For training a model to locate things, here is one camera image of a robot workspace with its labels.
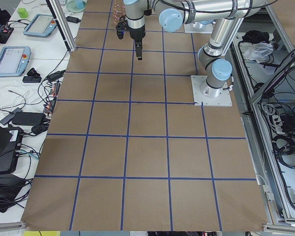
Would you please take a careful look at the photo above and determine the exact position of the black laptop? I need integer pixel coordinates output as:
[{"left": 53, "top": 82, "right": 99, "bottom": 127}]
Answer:
[{"left": 0, "top": 126, "right": 23, "bottom": 175}]

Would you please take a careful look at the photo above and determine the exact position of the black power brick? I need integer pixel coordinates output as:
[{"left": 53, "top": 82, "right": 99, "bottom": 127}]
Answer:
[{"left": 12, "top": 112, "right": 45, "bottom": 126}]

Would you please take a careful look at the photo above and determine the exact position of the teach pendant near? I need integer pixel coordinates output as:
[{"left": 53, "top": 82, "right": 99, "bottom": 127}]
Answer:
[{"left": 0, "top": 46, "right": 31, "bottom": 77}]

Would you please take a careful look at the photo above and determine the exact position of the aluminium frame post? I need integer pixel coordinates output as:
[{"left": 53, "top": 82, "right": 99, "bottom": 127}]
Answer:
[{"left": 46, "top": 0, "right": 76, "bottom": 53}]

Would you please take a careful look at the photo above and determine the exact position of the green plate with blue block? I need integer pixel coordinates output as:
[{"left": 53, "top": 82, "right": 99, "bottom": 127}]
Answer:
[{"left": 66, "top": 0, "right": 87, "bottom": 13}]

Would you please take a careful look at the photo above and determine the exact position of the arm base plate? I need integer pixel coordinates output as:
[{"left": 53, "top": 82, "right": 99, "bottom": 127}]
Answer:
[{"left": 191, "top": 75, "right": 233, "bottom": 107}]

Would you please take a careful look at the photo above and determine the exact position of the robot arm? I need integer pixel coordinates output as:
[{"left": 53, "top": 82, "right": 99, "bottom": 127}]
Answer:
[
  {"left": 123, "top": 0, "right": 151, "bottom": 50},
  {"left": 124, "top": 0, "right": 265, "bottom": 101}
]

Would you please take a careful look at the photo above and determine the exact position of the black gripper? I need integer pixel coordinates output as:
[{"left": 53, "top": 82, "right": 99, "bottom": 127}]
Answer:
[{"left": 129, "top": 26, "right": 146, "bottom": 60}]

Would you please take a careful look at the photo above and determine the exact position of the teach pendant far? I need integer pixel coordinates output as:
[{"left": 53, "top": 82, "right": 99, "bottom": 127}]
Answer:
[{"left": 23, "top": 14, "right": 57, "bottom": 38}]

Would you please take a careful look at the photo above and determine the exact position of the copper wire wine basket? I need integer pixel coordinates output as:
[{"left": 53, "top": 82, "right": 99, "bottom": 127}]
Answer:
[{"left": 113, "top": 0, "right": 126, "bottom": 24}]

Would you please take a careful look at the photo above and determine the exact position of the teach pendant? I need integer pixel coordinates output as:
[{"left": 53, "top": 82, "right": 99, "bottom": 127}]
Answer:
[
  {"left": 23, "top": 14, "right": 57, "bottom": 38},
  {"left": 0, "top": 46, "right": 31, "bottom": 77}
]

